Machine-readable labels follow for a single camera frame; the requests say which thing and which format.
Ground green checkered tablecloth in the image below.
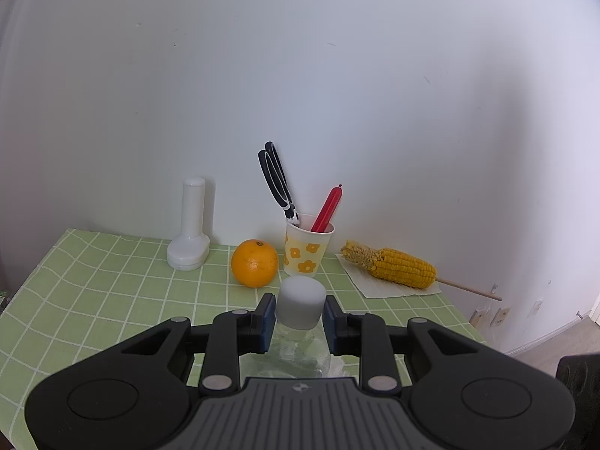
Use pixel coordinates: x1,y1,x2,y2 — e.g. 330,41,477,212
0,229,488,450

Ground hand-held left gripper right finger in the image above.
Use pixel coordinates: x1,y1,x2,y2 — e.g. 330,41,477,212
324,294,483,395

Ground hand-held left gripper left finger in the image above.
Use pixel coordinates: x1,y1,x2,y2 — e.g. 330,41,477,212
121,293,276,395

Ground white plastic bottle-shaped container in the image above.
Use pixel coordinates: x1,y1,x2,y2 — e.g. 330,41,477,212
167,177,211,272

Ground black object at edge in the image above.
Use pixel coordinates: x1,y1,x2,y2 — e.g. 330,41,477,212
555,354,600,450

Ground red sausage stick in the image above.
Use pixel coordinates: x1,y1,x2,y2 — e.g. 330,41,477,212
310,183,344,234

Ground half-eaten corn cob on stick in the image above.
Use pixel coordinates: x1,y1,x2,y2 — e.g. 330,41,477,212
340,239,503,302

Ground white paper napkin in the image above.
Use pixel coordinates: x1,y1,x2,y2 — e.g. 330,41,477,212
335,252,443,299

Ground yellow flower paper cup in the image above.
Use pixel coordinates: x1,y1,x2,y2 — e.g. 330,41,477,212
283,214,335,277

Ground black handled scissors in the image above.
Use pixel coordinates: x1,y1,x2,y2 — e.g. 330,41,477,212
257,141,300,226

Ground orange fruit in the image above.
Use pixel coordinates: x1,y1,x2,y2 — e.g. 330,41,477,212
231,239,279,288

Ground clear plastic bottle white cap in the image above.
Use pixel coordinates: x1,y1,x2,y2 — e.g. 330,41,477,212
241,276,361,380

